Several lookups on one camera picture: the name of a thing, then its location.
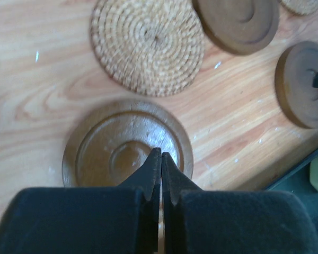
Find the brown wooden coaster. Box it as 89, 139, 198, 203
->
275, 41, 318, 129
62, 99, 193, 187
193, 0, 279, 55

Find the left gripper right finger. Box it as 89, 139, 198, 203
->
161, 152, 209, 253

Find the black plastic tray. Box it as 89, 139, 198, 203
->
265, 148, 318, 232

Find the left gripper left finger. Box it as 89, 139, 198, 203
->
113, 148, 162, 253

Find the woven rattan coaster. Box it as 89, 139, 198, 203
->
90, 1, 205, 97
279, 0, 318, 16

